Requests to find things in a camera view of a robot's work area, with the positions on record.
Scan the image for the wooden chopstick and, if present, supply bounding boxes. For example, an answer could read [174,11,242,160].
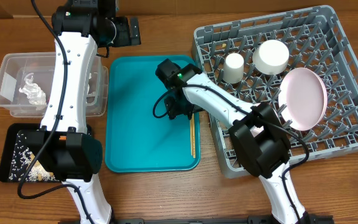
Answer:
[193,115,196,159]
[190,115,194,158]

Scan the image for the cream plastic cup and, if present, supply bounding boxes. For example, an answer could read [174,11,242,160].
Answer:
[223,53,244,84]

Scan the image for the grey dishwasher rack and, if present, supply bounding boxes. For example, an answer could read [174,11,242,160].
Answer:
[192,6,358,162]

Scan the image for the foil wrapper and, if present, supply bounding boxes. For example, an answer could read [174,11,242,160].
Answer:
[19,73,46,105]

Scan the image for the cream bowl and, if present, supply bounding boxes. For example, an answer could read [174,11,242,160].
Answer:
[252,40,290,75]

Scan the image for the pink plate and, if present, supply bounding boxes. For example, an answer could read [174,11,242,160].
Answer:
[278,68,328,131]

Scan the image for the rice and peanut scraps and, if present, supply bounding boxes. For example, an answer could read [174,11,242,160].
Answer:
[7,130,59,182]

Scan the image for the small pink bowl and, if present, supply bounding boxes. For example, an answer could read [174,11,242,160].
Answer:
[250,126,264,137]

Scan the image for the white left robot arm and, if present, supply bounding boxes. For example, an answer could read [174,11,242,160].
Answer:
[27,0,140,223]

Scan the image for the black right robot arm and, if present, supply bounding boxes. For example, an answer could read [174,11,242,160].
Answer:
[155,59,308,223]

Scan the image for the clear plastic waste bin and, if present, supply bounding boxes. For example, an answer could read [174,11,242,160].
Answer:
[0,52,108,118]

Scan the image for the black waste tray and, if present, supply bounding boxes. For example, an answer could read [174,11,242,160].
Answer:
[0,123,94,184]

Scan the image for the teal plastic tray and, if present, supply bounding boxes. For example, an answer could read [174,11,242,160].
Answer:
[104,55,201,173]

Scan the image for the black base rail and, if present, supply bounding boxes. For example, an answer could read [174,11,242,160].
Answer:
[57,215,335,224]

